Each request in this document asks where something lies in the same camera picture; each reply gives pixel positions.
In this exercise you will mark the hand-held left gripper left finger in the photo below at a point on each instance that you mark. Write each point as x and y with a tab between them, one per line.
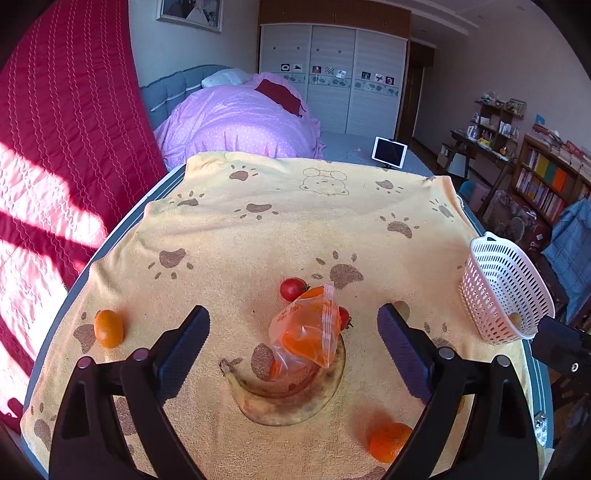
184	353

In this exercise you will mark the framed wall photo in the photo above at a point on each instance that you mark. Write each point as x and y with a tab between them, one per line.
189	14

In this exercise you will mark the red tomato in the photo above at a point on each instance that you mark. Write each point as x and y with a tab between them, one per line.
293	289
344	318

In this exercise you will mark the grey mattress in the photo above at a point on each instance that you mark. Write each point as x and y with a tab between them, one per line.
351	147

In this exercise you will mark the teal bin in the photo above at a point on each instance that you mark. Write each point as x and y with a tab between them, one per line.
473	191

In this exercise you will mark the brown furry throw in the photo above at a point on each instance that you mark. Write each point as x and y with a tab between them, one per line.
512	217

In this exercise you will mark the wooden chair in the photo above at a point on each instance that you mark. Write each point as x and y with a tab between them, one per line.
549	277

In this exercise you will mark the clear bag of oranges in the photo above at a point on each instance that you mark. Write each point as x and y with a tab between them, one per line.
304	332

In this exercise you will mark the white storage box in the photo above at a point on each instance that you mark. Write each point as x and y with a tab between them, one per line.
450	159

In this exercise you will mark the wooden desk shelf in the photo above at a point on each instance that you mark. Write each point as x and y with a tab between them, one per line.
501	117

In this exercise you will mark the pink dotted duvet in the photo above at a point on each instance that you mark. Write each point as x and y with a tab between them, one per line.
231	124

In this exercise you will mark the silver metal bracket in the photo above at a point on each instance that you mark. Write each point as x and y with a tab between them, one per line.
541	427

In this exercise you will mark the yellow paw print towel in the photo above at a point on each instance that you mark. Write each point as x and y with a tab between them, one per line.
277	207

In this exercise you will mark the stack of books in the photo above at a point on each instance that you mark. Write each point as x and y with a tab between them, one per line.
565	150

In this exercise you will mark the dark red cloth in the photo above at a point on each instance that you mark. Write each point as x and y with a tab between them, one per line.
279	94

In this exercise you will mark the white pillow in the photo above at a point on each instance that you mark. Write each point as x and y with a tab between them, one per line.
224	77

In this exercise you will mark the wooden bookshelf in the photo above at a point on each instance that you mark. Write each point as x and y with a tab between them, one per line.
545	184

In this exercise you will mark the blue padded headboard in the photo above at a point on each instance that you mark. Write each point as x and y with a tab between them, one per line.
171	87

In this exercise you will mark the brown wooden door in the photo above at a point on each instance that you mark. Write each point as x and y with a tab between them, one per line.
418	92

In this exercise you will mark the orange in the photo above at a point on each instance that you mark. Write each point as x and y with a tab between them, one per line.
109	328
388	442

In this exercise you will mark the white tablet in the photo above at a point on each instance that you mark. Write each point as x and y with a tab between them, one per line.
390	151

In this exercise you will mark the red quilted blanket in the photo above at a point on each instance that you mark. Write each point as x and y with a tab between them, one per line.
69	115

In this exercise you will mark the dark wooden desk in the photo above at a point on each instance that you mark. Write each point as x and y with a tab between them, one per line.
480	150

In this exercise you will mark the ripe banana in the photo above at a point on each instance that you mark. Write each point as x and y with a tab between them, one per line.
277	407

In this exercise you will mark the blue checked blanket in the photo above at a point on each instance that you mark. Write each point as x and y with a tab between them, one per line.
570	240

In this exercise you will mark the small yellow-green fruit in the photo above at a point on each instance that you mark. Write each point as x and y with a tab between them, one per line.
515	319

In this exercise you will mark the white plastic basket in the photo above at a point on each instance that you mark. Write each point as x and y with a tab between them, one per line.
498	286

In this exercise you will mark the teal striped sheet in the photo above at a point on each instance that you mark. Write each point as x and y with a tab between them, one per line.
120	207

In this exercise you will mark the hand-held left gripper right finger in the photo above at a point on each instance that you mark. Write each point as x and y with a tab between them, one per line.
400	350

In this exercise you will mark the white electric kettle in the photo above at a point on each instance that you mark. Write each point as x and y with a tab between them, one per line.
474	133

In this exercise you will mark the white sliding door wardrobe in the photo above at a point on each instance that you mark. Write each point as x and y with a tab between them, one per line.
332	55

